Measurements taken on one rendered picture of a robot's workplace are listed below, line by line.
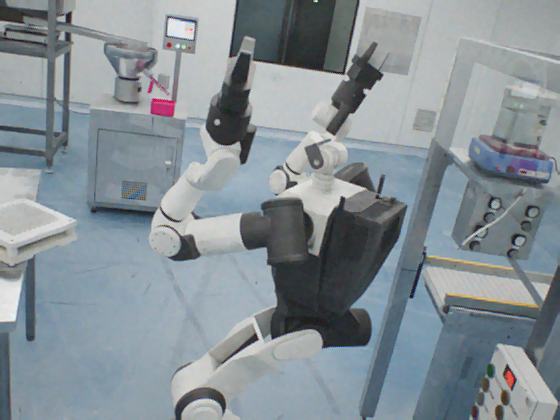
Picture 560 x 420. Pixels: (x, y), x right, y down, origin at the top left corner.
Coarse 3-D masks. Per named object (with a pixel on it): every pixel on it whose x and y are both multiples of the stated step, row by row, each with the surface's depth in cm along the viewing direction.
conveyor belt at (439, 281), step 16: (432, 272) 202; (448, 272) 204; (464, 272) 206; (432, 288) 193; (448, 288) 192; (464, 288) 194; (480, 288) 196; (496, 288) 198; (512, 288) 200; (544, 288) 205
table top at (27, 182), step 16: (0, 176) 216; (16, 176) 219; (32, 176) 221; (0, 192) 202; (16, 192) 205; (32, 192) 207; (0, 272) 154; (16, 272) 155; (0, 288) 147; (16, 288) 148; (0, 304) 140; (16, 304) 141; (0, 320) 134; (16, 320) 137
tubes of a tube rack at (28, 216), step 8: (8, 208) 173; (16, 208) 174; (24, 208) 176; (0, 216) 167; (8, 216) 168; (24, 216) 170; (32, 216) 171; (40, 216) 172; (48, 216) 173; (0, 224) 164; (8, 224) 163; (16, 224) 165; (24, 224) 166
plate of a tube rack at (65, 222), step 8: (16, 200) 182; (24, 200) 183; (40, 208) 179; (48, 208) 180; (16, 216) 171; (64, 216) 177; (48, 224) 170; (56, 224) 171; (64, 224) 172; (72, 224) 174; (0, 232) 160; (24, 232) 162; (32, 232) 163; (40, 232) 164; (48, 232) 166; (56, 232) 169; (0, 240) 157; (8, 240) 156; (16, 240) 157; (24, 240) 159; (32, 240) 161
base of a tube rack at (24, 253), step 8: (64, 232) 177; (40, 240) 169; (48, 240) 170; (56, 240) 171; (64, 240) 173; (72, 240) 176; (0, 248) 161; (24, 248) 163; (32, 248) 164; (40, 248) 165; (0, 256) 158; (8, 256) 157; (16, 256) 158; (24, 256) 160; (32, 256) 163
